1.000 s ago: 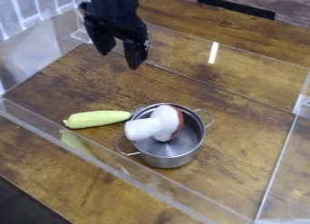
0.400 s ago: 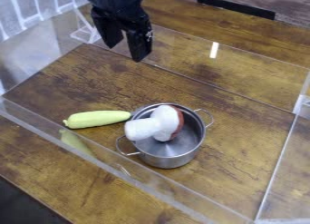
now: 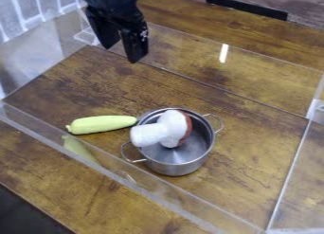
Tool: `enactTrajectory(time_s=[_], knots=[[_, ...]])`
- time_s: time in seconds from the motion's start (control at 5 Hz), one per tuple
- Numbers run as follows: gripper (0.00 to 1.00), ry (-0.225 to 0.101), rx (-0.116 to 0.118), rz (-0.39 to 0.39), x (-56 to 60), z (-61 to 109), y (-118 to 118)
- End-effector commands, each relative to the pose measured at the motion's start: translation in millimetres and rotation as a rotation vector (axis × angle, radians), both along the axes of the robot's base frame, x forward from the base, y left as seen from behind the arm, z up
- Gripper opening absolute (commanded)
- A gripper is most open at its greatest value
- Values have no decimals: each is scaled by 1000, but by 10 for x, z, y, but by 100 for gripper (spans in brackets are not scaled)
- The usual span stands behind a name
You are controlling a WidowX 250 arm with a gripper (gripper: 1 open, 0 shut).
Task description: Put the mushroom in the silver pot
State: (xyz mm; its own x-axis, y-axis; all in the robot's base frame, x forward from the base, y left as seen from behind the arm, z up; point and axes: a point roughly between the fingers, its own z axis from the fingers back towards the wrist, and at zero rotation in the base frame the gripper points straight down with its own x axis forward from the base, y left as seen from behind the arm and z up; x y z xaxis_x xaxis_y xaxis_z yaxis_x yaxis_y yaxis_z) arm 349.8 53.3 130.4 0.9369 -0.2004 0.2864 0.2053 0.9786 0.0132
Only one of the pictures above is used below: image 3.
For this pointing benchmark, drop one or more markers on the black bar in background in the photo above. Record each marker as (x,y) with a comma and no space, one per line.
(261,11)

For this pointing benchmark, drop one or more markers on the silver metal pot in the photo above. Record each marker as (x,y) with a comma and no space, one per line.
(185,158)

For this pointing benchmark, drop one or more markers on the yellow-green toy corn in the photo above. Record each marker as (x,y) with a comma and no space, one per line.
(89,125)

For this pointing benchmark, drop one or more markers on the white mesh curtain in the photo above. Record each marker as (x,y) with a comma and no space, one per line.
(20,15)

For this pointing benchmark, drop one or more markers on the clear acrylic enclosure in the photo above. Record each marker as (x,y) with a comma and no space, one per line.
(247,72)

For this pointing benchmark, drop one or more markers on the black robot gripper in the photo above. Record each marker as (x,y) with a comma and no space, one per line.
(109,15)

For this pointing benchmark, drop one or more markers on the white and brown toy mushroom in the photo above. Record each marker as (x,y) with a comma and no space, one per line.
(169,131)

